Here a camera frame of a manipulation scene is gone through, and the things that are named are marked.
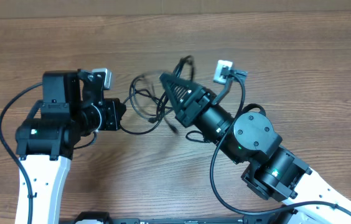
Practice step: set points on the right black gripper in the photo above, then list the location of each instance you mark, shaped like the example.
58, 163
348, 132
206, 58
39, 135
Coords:
190, 108

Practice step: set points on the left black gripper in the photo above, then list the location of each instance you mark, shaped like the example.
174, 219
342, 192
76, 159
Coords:
114, 110

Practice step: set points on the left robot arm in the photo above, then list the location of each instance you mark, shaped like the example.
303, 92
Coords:
73, 106

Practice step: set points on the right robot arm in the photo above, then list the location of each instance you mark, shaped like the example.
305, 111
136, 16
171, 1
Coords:
273, 171

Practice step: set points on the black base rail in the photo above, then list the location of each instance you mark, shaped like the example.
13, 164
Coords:
288, 217

